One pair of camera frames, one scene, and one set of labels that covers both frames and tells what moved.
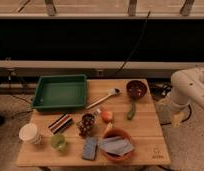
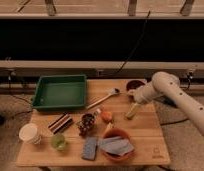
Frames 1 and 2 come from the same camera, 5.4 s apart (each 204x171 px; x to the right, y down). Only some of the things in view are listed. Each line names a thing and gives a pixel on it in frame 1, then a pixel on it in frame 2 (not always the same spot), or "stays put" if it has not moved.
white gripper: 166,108 → 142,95
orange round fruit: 106,116 stays put
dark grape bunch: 85,124 stays put
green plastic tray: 61,92 stays put
